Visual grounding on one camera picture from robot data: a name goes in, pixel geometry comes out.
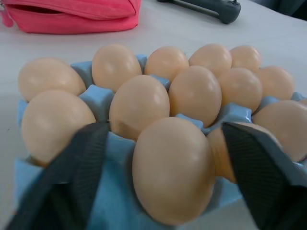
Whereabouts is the beige egg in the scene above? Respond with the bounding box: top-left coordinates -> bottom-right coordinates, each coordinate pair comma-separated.
217,67 -> 263,114
21,90 -> 97,166
206,121 -> 284,184
168,65 -> 223,128
132,116 -> 216,226
108,74 -> 171,142
144,46 -> 189,82
18,57 -> 86,103
255,66 -> 295,102
229,45 -> 262,72
251,100 -> 307,162
188,43 -> 233,77
92,44 -> 142,93

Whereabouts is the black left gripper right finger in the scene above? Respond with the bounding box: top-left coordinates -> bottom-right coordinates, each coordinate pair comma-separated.
221,121 -> 307,230

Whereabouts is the dark grey handheld device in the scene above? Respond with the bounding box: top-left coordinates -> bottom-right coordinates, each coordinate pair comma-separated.
157,0 -> 242,24

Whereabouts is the blue egg carton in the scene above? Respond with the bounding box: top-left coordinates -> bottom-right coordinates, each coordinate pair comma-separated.
14,54 -> 307,227

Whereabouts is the pink zippered pouch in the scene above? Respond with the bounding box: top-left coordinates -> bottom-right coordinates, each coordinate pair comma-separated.
0,0 -> 140,35

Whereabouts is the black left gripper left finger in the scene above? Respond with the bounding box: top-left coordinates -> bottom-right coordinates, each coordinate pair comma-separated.
4,121 -> 110,230

